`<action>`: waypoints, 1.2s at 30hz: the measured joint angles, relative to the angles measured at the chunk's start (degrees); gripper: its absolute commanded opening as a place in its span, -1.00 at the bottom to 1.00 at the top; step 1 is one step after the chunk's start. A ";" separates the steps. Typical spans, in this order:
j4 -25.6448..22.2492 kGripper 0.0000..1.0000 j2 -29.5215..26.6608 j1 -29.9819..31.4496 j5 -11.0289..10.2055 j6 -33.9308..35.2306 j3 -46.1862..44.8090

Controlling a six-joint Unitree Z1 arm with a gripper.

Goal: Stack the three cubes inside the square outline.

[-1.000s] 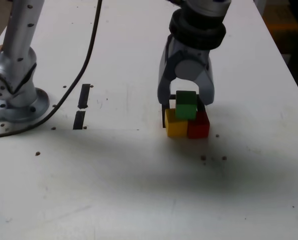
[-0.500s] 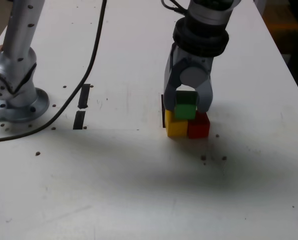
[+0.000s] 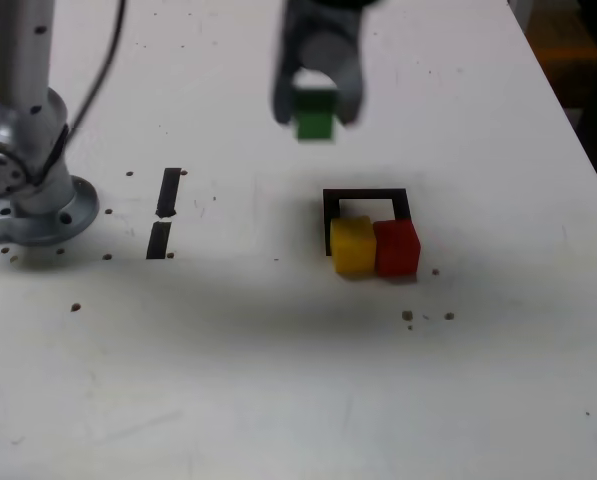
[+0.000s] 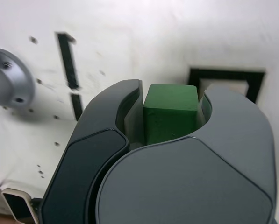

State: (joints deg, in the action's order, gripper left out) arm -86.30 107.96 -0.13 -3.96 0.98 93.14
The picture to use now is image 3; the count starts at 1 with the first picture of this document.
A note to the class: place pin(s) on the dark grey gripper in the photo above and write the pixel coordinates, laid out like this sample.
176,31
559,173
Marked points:
328,17

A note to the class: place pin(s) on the green cube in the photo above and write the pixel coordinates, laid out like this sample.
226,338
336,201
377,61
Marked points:
315,125

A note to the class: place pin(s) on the yellow cube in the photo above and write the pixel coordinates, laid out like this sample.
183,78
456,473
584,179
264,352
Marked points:
353,250

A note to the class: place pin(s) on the red cube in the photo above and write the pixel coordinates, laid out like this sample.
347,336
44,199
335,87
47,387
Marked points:
398,250

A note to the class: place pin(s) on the black tape square outline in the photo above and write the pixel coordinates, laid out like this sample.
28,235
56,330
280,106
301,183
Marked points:
363,194

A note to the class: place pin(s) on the black tape strip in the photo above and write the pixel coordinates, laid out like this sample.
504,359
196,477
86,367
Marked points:
167,195

